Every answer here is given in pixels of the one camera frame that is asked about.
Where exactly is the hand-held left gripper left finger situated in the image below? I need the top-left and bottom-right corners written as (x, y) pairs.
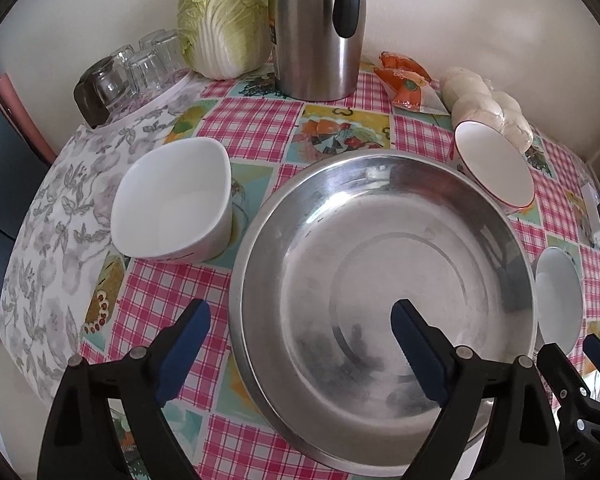
top-left (36, 299), bottom-right (212, 480)

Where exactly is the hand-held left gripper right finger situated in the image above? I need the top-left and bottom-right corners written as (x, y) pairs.
top-left (390, 299), bottom-right (566, 480)

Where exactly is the plain white round bowl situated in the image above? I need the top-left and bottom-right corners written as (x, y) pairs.
top-left (535, 247), bottom-right (585, 356)

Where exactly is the large steel basin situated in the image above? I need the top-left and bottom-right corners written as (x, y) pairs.
top-left (228, 149), bottom-right (540, 465)

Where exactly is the white square bowl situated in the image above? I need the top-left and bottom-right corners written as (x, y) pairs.
top-left (110, 137), bottom-right (232, 264)

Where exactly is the red-rimmed white bowl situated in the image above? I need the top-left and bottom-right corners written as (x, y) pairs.
top-left (452, 120), bottom-right (537, 211)

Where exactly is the grey floral cloth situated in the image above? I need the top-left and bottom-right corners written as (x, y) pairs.
top-left (0, 67), bottom-right (216, 406)

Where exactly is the dark blue chair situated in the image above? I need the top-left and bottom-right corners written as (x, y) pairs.
top-left (0, 92), bottom-right (56, 313)

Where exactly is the pink checkered tablecloth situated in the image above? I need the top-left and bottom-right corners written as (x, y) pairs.
top-left (80, 57), bottom-right (600, 480)

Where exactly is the orange snack packet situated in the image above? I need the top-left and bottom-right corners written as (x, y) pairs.
top-left (379, 51), bottom-right (433, 85)
top-left (374, 67), bottom-right (447, 112)

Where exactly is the pack of white buns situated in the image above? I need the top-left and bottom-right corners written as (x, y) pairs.
top-left (440, 66), bottom-right (535, 155)

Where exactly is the clear glass tumbler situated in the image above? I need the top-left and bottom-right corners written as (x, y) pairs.
top-left (94, 67), bottom-right (132, 111)
top-left (152, 32), bottom-right (185, 77)
top-left (127, 50), bottom-right (163, 97)
top-left (111, 44), bottom-right (137, 70)

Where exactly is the pink board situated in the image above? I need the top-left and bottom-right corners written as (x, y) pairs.
top-left (0, 74), bottom-right (57, 166)

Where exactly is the stainless steel thermos jug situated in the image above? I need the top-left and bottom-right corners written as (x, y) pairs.
top-left (268, 0), bottom-right (367, 102)

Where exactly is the napa cabbage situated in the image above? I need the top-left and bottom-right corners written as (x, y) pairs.
top-left (176, 0), bottom-right (273, 80)

